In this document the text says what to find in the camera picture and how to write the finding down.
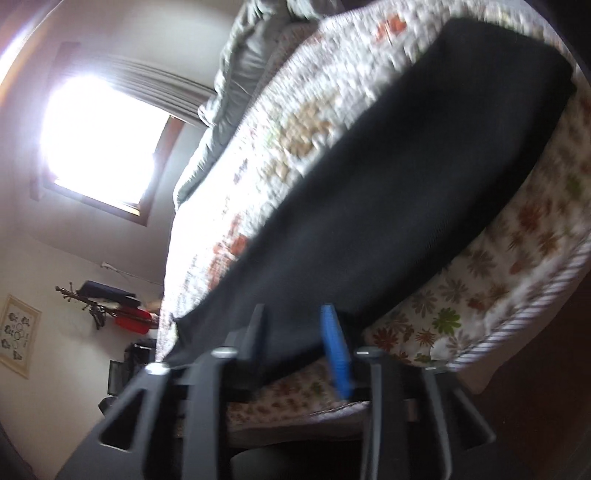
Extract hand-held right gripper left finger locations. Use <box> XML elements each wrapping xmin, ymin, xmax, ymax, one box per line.
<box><xmin>55</xmin><ymin>304</ymin><xmax>267</xmax><ymax>480</ymax></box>

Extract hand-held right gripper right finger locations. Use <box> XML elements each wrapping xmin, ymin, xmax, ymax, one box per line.
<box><xmin>320</xmin><ymin>304</ymin><xmax>498</xmax><ymax>480</ymax></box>

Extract black pants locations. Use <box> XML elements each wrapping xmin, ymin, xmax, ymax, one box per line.
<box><xmin>168</xmin><ymin>17</ymin><xmax>578</xmax><ymax>386</ymax></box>

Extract black chair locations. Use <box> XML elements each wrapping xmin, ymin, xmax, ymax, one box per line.
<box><xmin>107</xmin><ymin>339</ymin><xmax>158</xmax><ymax>398</ymax></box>

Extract red garment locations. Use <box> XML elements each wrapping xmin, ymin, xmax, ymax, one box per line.
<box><xmin>115</xmin><ymin>309</ymin><xmax>153</xmax><ymax>334</ymax></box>

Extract black jacket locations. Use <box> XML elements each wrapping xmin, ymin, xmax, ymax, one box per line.
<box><xmin>76</xmin><ymin>280</ymin><xmax>139</xmax><ymax>308</ymax></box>

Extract wooden coat rack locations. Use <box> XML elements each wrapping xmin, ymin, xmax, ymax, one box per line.
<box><xmin>55</xmin><ymin>279</ymin><xmax>160</xmax><ymax>335</ymax></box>

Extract floral quilted bedspread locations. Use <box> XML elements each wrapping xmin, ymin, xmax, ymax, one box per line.
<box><xmin>157</xmin><ymin>0</ymin><xmax>591</xmax><ymax>439</ymax></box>

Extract wooden framed window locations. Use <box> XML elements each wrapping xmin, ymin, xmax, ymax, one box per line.
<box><xmin>30</xmin><ymin>41</ymin><xmax>185</xmax><ymax>227</ymax></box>

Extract grey curtain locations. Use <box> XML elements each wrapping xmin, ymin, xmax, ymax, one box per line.
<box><xmin>111</xmin><ymin>55</ymin><xmax>218</xmax><ymax>127</ymax></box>

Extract grey comforter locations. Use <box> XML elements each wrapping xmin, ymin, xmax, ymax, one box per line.
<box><xmin>174</xmin><ymin>0</ymin><xmax>333</xmax><ymax>210</ymax></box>

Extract framed wall picture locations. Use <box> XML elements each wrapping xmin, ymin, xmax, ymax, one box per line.
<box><xmin>0</xmin><ymin>294</ymin><xmax>42</xmax><ymax>379</ymax></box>

